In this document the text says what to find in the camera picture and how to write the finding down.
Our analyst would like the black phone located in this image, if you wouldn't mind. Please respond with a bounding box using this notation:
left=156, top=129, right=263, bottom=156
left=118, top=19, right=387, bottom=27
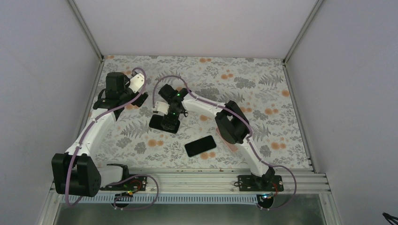
left=149, top=114, right=180, bottom=134

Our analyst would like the black smartphone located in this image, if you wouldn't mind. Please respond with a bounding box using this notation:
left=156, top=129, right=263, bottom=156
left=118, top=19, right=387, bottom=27
left=184, top=135, right=216, bottom=158

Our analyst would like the pink phone case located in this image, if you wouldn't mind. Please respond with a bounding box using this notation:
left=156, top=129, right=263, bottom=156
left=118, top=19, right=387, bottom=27
left=216, top=128, right=238, bottom=152

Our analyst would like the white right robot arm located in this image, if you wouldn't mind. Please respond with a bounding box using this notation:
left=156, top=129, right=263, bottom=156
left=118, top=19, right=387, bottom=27
left=150, top=84, right=275, bottom=191

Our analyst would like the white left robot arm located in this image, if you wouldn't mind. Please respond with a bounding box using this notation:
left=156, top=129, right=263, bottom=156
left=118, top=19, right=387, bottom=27
left=51, top=69, right=148, bottom=197

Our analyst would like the floral patterned table mat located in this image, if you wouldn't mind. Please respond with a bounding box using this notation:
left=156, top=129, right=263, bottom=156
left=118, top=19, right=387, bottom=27
left=94, top=55, right=310, bottom=169

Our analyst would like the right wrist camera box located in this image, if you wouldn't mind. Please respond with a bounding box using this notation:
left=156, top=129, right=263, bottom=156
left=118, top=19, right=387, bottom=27
left=153, top=101, right=169, bottom=114

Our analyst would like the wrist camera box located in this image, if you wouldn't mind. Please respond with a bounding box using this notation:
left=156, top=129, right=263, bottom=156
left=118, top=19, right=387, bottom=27
left=153, top=101, right=169, bottom=114
left=129, top=73, right=145, bottom=93

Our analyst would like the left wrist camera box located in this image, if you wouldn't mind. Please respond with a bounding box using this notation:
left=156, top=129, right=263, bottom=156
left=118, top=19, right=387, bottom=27
left=129, top=73, right=145, bottom=93

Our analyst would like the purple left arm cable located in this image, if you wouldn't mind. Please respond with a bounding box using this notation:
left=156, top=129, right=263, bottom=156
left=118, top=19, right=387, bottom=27
left=63, top=67, right=160, bottom=212

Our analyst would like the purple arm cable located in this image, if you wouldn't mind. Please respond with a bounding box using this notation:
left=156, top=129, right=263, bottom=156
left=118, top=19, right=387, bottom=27
left=63, top=67, right=160, bottom=212
left=152, top=75, right=298, bottom=212

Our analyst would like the aluminium frame post left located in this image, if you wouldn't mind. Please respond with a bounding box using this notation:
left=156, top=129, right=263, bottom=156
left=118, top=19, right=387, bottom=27
left=67, top=0, right=104, bottom=61

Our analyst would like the aluminium frame post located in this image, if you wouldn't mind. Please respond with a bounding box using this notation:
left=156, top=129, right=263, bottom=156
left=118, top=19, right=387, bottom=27
left=283, top=0, right=324, bottom=66
left=67, top=0, right=104, bottom=61

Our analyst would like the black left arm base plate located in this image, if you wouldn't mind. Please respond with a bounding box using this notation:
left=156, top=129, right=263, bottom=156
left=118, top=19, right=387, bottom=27
left=102, top=176, right=147, bottom=192

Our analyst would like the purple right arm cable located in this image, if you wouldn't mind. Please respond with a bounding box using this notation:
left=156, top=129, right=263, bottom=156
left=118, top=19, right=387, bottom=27
left=152, top=75, right=298, bottom=212

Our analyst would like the white slotted cable duct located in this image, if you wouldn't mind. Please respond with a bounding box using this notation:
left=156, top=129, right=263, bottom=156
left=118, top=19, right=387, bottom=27
left=101, top=194, right=277, bottom=204

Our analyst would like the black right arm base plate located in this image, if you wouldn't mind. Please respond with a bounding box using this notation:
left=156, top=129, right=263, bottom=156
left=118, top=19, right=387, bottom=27
left=234, top=175, right=284, bottom=192

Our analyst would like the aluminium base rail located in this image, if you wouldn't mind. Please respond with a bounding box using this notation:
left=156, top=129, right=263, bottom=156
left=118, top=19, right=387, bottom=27
left=49, top=167, right=331, bottom=195

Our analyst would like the aluminium frame post right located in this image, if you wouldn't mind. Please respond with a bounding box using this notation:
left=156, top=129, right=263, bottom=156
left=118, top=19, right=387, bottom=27
left=283, top=0, right=324, bottom=66

